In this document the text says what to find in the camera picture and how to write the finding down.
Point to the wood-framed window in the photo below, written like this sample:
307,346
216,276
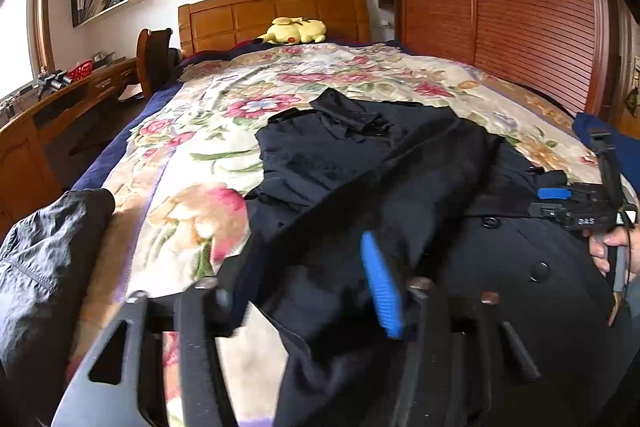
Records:
20,42

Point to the white papers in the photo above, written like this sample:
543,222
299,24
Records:
130,93

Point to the wooden headboard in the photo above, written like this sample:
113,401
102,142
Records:
225,19

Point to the yellow plush toy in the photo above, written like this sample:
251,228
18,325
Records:
300,32

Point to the navy bed sheet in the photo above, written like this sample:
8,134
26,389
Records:
115,147

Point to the wooden louvred wardrobe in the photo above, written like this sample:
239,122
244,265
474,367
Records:
500,7

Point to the wooden chair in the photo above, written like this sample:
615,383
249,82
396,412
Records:
150,62

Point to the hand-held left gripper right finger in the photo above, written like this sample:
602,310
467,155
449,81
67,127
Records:
382,287

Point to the person's right hand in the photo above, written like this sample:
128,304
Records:
600,249

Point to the blue cloth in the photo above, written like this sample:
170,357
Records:
582,129

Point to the wooden desk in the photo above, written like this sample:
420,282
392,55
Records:
20,167

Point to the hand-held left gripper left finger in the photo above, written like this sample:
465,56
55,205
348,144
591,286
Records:
200,332

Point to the black grey gadget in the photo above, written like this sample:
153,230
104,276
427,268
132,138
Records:
52,79

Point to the row of books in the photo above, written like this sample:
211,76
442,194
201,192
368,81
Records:
97,2

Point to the dark grey jacket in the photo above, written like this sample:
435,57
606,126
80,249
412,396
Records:
45,247

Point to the floral blanket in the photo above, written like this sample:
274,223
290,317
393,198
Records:
210,147

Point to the black trench coat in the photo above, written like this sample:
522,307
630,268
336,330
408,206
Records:
325,167

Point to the red basket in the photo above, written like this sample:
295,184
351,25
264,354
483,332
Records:
81,71

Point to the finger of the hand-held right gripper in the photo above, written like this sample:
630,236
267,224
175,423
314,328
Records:
552,193
547,211

